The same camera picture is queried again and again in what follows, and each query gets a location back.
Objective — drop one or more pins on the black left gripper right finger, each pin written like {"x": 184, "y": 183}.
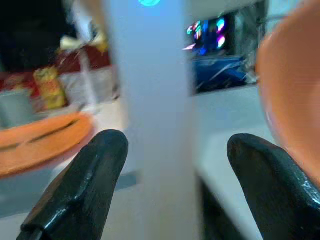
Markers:
{"x": 272, "y": 190}

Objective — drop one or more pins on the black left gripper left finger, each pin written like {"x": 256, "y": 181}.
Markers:
{"x": 82, "y": 190}

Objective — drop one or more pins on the orange plate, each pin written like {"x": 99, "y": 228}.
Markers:
{"x": 42, "y": 142}

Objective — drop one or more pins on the orange bowl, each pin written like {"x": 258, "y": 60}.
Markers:
{"x": 292, "y": 87}

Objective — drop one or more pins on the grey mug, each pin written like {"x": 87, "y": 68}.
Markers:
{"x": 15, "y": 108}

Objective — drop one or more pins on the yellow snack packet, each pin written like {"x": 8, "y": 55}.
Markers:
{"x": 51, "y": 87}

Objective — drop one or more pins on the white cylindrical air purifier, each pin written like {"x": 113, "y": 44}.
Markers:
{"x": 157, "y": 100}

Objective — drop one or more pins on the blue plastic bag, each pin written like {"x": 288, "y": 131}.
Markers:
{"x": 220, "y": 72}

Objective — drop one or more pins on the red gift basket with bow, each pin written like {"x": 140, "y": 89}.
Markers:
{"x": 82, "y": 55}

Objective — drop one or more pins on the computer case with coloured lights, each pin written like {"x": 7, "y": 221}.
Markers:
{"x": 210, "y": 33}

